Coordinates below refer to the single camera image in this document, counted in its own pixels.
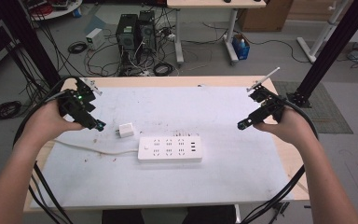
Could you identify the round white table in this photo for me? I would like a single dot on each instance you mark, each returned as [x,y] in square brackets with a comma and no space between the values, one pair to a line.
[59,9]

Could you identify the white table mat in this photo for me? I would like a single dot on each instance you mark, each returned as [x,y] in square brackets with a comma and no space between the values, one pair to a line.
[167,183]

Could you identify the black computer tower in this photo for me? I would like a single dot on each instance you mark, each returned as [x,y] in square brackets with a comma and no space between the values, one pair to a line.
[126,34]
[146,29]

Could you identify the person's right hand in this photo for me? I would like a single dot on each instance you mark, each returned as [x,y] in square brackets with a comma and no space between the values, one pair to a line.
[287,126]

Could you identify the small white box device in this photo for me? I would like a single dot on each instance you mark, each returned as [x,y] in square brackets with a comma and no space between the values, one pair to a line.
[94,38]

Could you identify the person's left hand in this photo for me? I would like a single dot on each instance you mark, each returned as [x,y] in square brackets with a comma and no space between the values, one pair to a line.
[48,121]

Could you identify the brown cardboard box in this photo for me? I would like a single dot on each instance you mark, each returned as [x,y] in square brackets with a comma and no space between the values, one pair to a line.
[265,15]

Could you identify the white metal stand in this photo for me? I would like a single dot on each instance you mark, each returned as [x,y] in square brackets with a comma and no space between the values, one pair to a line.
[323,34]

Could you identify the white-legged wooden desk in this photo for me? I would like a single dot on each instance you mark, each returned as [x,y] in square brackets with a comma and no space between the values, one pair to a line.
[214,3]

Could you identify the white charger plug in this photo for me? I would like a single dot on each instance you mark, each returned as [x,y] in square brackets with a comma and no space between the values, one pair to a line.
[126,130]

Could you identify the blue box with bottles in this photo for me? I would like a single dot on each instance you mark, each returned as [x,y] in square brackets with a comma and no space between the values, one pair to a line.
[241,48]

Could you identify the grey floor mat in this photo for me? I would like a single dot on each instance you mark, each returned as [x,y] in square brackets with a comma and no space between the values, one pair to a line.
[329,112]

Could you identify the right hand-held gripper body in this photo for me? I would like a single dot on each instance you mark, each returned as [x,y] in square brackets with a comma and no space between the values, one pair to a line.
[265,107]

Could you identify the white power strip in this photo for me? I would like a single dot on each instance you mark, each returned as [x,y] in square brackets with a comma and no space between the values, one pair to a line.
[169,149]

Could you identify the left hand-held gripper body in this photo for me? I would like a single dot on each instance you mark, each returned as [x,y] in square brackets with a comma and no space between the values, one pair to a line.
[76,105]

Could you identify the black metal frame post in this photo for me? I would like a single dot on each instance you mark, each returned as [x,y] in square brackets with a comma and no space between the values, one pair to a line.
[332,49]
[28,40]

